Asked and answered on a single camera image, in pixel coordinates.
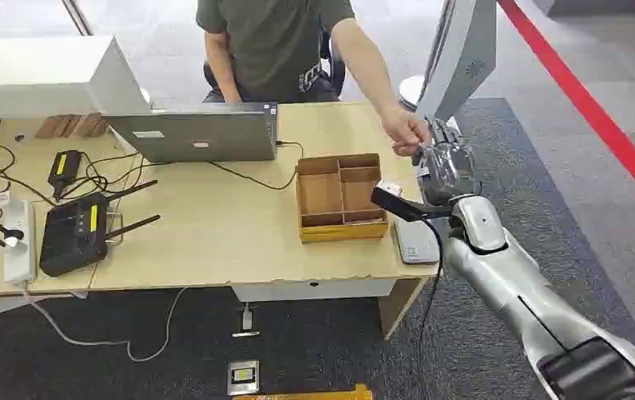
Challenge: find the white rectangular box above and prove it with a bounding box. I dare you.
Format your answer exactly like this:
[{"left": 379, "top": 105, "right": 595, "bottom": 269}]
[{"left": 0, "top": 35, "right": 153, "bottom": 119}]

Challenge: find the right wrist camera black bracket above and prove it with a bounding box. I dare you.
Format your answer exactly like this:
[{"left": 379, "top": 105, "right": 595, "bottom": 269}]
[{"left": 371, "top": 181, "right": 454, "bottom": 223}]

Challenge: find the black laptop cable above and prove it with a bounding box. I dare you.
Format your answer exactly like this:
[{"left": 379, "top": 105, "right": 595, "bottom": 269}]
[{"left": 206, "top": 140, "right": 305, "bottom": 193}]

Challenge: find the black adapter yellow label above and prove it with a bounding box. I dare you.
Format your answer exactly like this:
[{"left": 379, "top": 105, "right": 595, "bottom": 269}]
[{"left": 47, "top": 149, "right": 83, "bottom": 193}]

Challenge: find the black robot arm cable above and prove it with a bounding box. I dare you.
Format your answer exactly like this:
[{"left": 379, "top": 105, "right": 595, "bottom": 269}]
[{"left": 416, "top": 217, "right": 445, "bottom": 400}]

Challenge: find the small white floor bracket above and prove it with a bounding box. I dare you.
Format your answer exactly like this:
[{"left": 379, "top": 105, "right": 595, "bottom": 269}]
[{"left": 231, "top": 302, "right": 261, "bottom": 339}]

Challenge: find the brown wooden block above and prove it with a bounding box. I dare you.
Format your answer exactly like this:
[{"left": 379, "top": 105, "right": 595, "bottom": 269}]
[
  {"left": 74, "top": 112, "right": 111, "bottom": 138},
  {"left": 34, "top": 114, "right": 83, "bottom": 140}
]

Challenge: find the white floor cable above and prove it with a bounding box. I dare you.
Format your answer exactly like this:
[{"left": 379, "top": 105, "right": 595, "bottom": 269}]
[{"left": 22, "top": 286, "right": 189, "bottom": 364}]

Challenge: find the person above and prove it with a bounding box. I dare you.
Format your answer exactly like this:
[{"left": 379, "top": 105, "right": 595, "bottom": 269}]
[{"left": 195, "top": 0, "right": 433, "bottom": 158}]

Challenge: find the person's left hand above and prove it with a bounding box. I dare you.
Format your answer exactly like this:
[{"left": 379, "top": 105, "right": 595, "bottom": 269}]
[{"left": 380, "top": 106, "right": 433, "bottom": 158}]

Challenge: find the white round base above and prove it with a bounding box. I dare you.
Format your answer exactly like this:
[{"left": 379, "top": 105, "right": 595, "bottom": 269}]
[{"left": 397, "top": 73, "right": 427, "bottom": 112}]

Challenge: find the black router with antennas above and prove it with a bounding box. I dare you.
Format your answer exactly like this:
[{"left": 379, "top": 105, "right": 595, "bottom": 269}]
[{"left": 38, "top": 179, "right": 163, "bottom": 279}]

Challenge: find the grey flat device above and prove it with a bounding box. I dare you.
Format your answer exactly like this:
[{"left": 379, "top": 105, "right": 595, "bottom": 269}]
[{"left": 392, "top": 216, "right": 442, "bottom": 266}]

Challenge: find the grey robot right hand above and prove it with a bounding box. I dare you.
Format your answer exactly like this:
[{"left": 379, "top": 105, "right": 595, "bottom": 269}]
[{"left": 412, "top": 117, "right": 483, "bottom": 207}]

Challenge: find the grey laptop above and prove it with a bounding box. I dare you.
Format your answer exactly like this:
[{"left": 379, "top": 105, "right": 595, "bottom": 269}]
[{"left": 101, "top": 101, "right": 280, "bottom": 164}]

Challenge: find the wooden compartment card box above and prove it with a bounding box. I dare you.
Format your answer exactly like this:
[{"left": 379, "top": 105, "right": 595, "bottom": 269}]
[{"left": 295, "top": 152, "right": 390, "bottom": 244}]

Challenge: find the metal floor socket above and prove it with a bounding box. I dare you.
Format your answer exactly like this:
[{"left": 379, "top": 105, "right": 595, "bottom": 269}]
[{"left": 227, "top": 359, "right": 261, "bottom": 398}]

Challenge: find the white desk drawer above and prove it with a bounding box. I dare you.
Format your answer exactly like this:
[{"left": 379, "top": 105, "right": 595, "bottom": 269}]
[{"left": 230, "top": 277, "right": 398, "bottom": 304}]

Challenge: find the black plug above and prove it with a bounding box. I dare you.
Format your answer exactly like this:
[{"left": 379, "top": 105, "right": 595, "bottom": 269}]
[{"left": 0, "top": 222, "right": 25, "bottom": 244}]

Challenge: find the wooden desk leg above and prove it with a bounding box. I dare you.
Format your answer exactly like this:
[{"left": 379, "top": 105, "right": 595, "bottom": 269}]
[{"left": 377, "top": 277, "right": 428, "bottom": 340}]

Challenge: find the yellow flat object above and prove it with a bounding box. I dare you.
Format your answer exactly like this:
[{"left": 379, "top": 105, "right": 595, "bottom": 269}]
[{"left": 232, "top": 383, "right": 374, "bottom": 400}]

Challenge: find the white power strip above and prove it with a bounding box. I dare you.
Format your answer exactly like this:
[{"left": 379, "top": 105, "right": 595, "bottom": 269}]
[{"left": 2, "top": 199, "right": 38, "bottom": 285}]

